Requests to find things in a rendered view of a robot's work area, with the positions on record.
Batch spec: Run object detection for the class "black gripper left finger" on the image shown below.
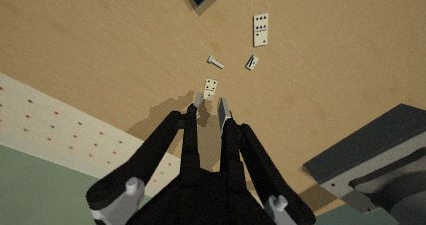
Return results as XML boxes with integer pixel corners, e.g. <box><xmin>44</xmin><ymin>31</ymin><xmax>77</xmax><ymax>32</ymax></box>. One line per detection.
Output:
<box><xmin>86</xmin><ymin>92</ymin><xmax>203</xmax><ymax>225</ymax></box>

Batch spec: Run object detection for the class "grey bolt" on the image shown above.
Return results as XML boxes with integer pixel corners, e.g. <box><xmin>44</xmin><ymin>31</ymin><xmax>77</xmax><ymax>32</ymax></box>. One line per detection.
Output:
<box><xmin>207</xmin><ymin>55</ymin><xmax>224</xmax><ymax>69</ymax></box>

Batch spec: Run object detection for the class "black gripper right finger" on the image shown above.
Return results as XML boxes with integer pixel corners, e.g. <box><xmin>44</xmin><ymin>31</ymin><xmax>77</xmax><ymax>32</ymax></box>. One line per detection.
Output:
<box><xmin>218</xmin><ymin>98</ymin><xmax>316</xmax><ymax>225</ymax></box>

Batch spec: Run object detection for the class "white domino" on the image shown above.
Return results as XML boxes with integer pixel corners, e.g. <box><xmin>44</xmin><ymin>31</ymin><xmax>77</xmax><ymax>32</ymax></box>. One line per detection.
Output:
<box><xmin>253</xmin><ymin>13</ymin><xmax>268</xmax><ymax>46</ymax></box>

